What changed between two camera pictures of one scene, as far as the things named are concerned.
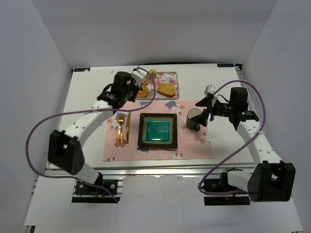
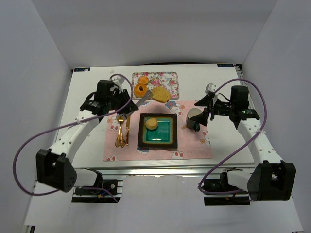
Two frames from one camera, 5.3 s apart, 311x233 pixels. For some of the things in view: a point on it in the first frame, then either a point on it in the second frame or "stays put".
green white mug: x=190 y=123 stays put
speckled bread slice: x=166 y=89 -> x=161 y=94
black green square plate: x=159 y=130 stays put
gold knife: x=127 y=128 stays put
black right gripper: x=209 y=114 stays put
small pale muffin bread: x=153 y=73 -> x=151 y=124
